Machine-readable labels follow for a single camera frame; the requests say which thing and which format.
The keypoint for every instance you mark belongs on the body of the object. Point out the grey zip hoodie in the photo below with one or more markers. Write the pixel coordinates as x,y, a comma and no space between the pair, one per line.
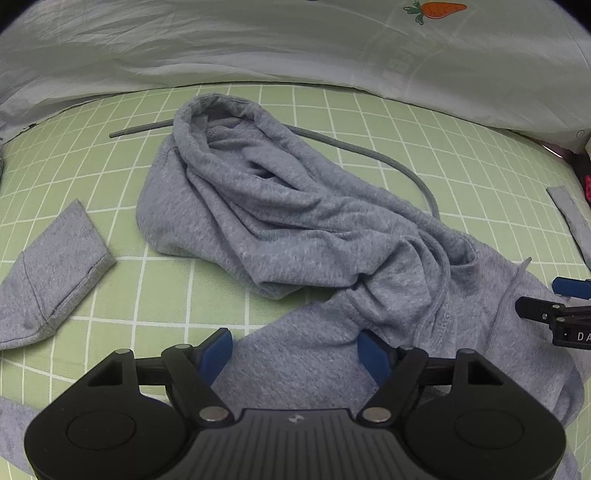
295,240

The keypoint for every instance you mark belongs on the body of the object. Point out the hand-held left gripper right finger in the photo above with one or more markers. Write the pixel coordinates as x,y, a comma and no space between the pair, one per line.
372,359

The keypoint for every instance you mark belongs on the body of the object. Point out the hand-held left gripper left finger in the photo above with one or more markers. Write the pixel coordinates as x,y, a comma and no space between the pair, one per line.
215,356

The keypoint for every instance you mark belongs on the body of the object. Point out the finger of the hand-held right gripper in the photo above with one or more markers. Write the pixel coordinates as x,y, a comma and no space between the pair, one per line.
538,308
569,286

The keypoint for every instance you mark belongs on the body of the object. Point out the white carrot print quilt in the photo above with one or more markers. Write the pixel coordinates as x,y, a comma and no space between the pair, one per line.
286,41

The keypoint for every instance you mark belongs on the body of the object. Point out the pink cloth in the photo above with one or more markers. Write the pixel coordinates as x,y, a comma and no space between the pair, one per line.
588,188

